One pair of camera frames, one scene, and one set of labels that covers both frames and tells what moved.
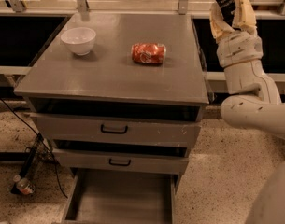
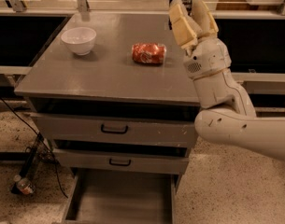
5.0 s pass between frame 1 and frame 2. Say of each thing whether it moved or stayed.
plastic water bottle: stayed
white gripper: moved
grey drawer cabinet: stayed
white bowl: stayed
